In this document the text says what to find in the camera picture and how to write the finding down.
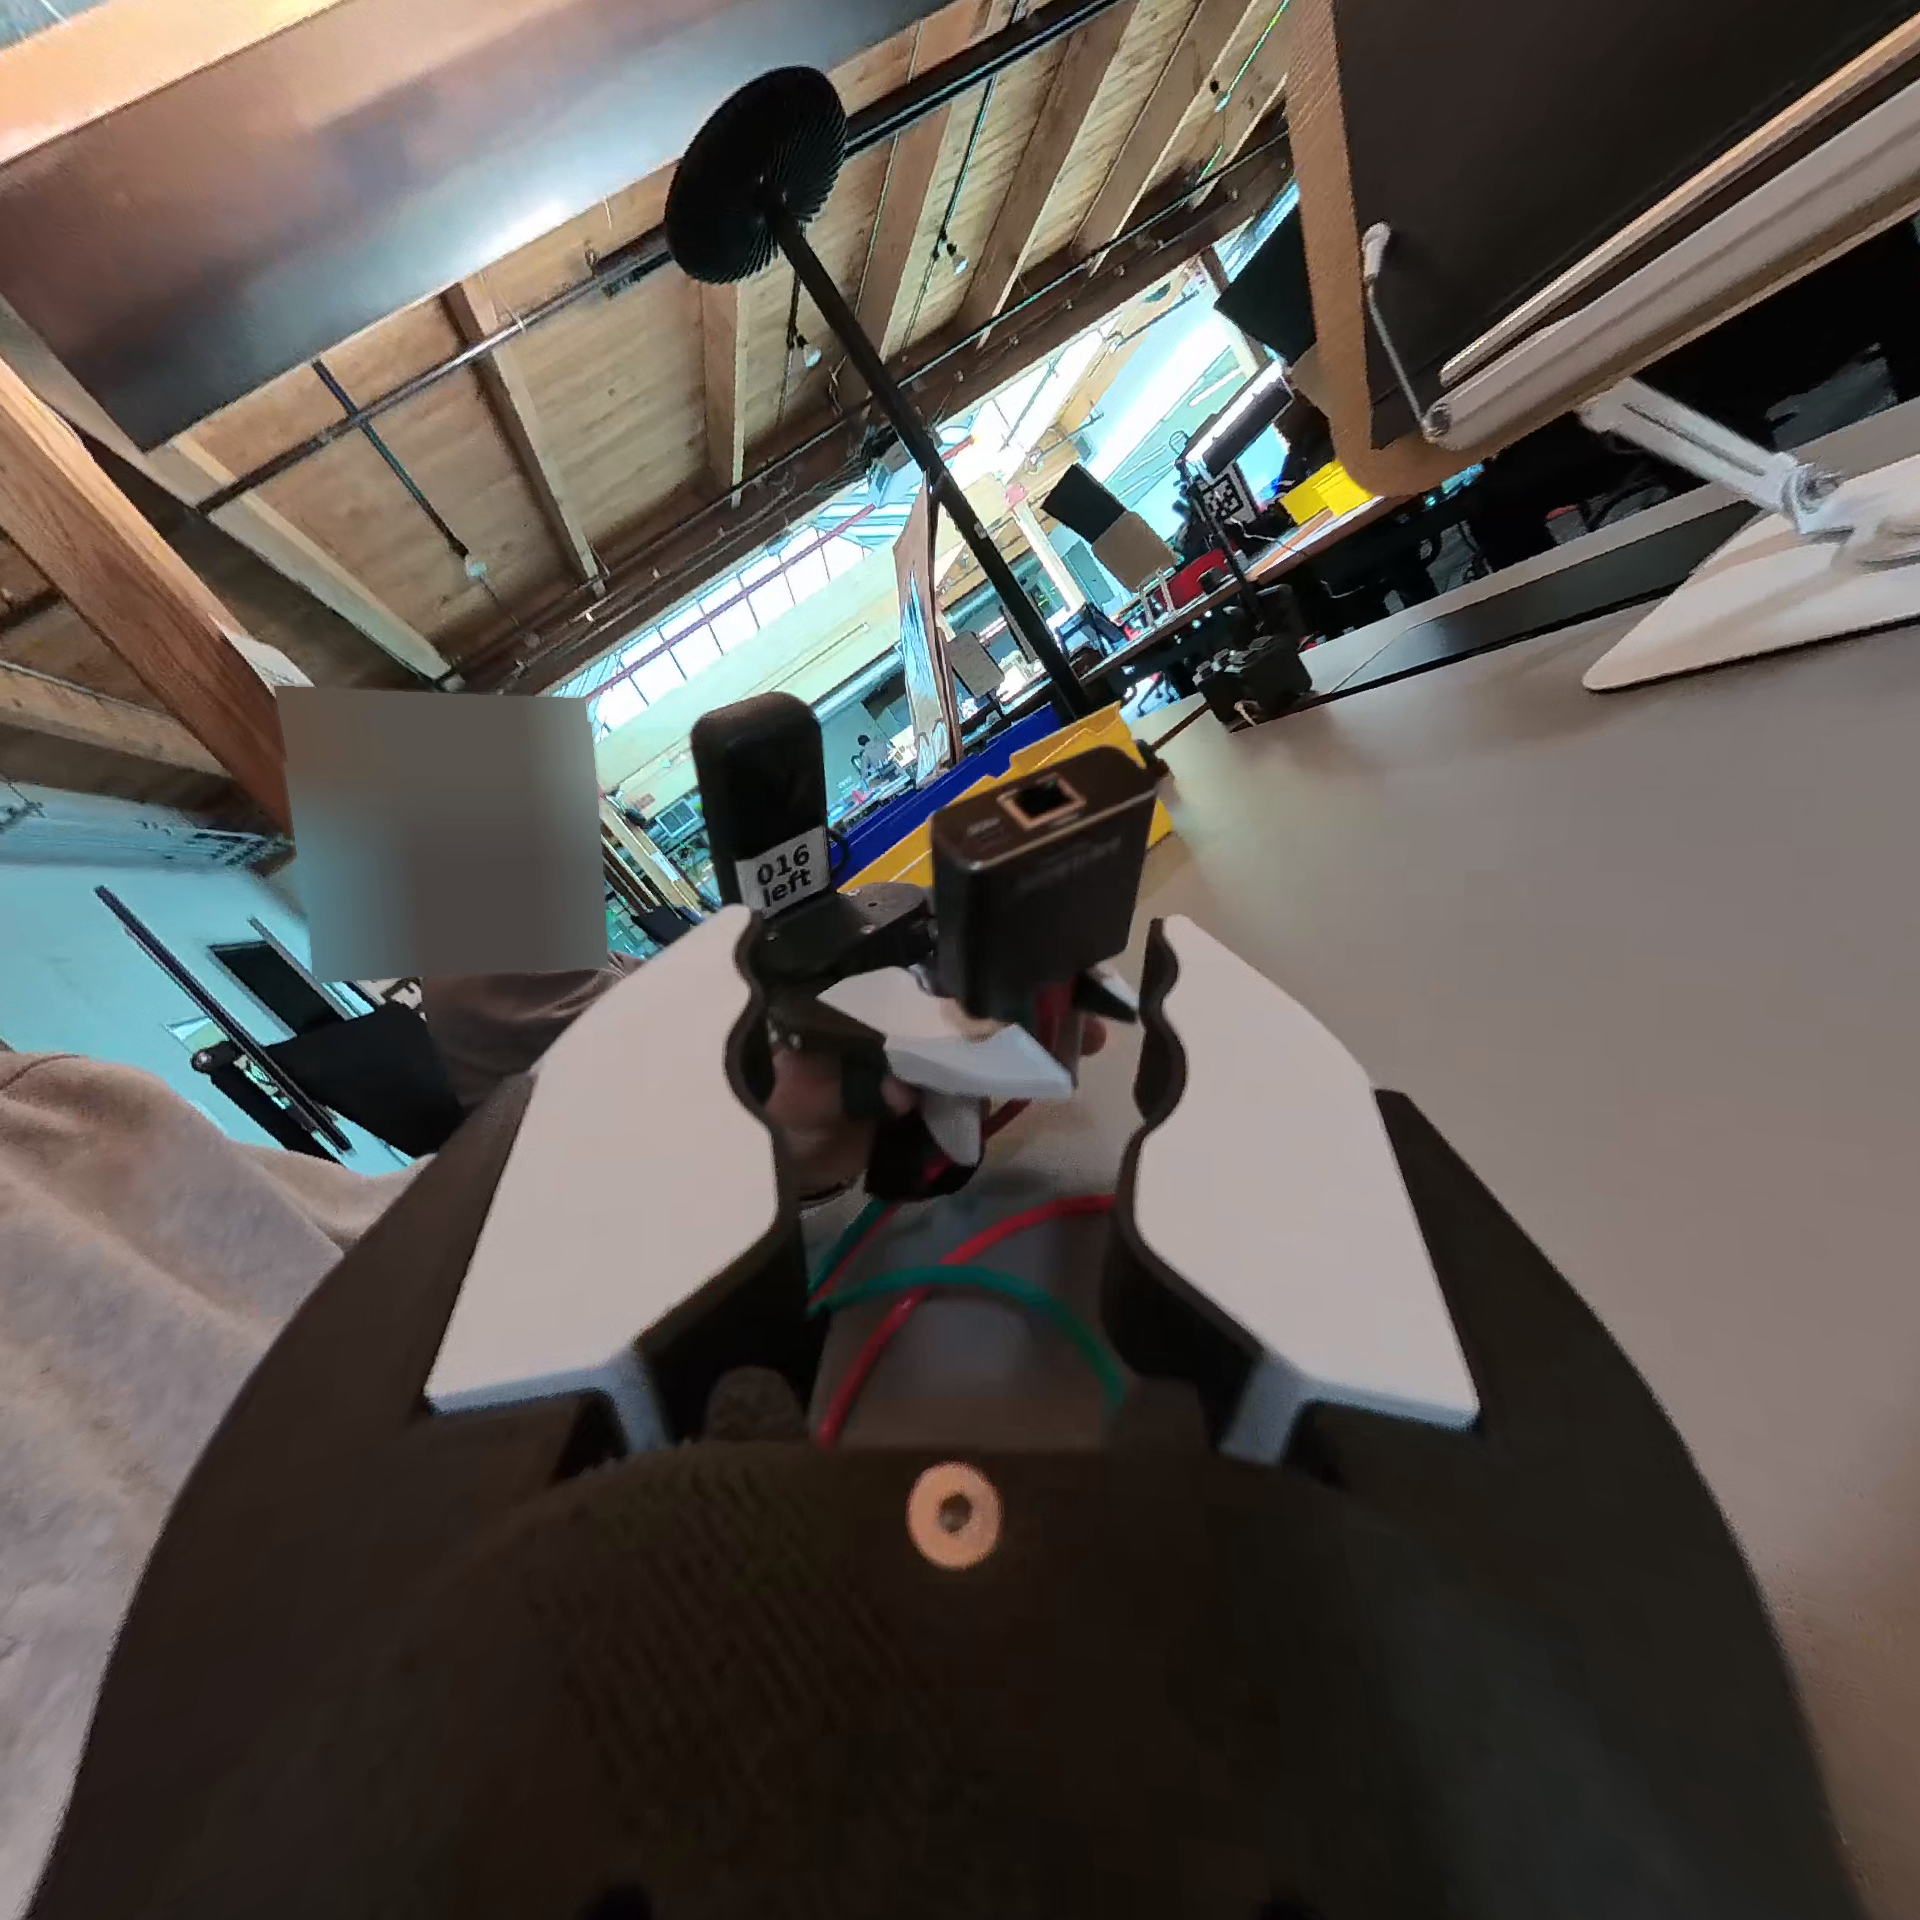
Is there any blue plastic bin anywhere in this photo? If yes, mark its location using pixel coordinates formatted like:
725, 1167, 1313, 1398
832, 727, 1082, 842

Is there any green ethernet cable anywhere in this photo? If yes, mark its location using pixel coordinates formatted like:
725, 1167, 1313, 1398
806, 1193, 1128, 1421

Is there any black table cable cover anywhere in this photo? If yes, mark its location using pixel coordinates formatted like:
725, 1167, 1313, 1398
1304, 503, 1750, 700

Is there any person's grey sweatshirt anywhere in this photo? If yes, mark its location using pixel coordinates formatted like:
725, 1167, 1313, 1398
0, 1050, 439, 1920

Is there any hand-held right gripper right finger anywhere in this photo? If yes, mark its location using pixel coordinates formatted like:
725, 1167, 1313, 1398
1106, 914, 1480, 1469

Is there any red ethernet cable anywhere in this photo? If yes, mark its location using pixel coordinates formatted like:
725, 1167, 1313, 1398
816, 975, 1121, 1451

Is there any person's left hand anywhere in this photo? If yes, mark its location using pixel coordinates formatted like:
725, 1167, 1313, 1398
762, 1035, 911, 1202

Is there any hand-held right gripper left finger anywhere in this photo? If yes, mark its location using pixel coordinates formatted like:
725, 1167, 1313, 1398
426, 913, 821, 1455

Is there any wooden beam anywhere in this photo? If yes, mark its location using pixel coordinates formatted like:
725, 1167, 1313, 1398
0, 361, 288, 829

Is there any black ethernet adapter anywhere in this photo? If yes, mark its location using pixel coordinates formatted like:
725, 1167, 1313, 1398
931, 745, 1164, 1023

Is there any black pole clamp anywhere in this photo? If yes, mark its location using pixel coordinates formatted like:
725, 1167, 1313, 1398
1201, 588, 1316, 732

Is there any yellow plastic bin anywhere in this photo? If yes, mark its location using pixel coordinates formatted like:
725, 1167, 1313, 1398
840, 704, 1172, 932

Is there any black disc lamp pole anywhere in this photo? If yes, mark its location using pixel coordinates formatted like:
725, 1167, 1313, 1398
665, 66, 1099, 723

